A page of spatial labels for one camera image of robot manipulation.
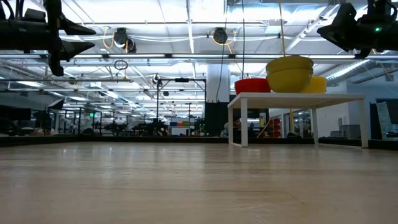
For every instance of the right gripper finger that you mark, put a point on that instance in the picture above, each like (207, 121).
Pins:
(346, 39)
(343, 18)

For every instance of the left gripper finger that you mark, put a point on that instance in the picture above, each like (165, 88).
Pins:
(74, 48)
(74, 29)

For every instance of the white perforated metal shelf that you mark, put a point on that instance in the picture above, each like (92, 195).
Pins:
(295, 100)

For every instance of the red storage bins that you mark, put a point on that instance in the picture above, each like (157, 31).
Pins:
(275, 127)

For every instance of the white pillar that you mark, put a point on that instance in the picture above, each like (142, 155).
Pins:
(214, 84)

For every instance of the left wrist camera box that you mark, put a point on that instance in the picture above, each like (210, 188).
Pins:
(35, 15)

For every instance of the black metal stand frame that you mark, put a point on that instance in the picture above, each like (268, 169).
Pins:
(182, 80)

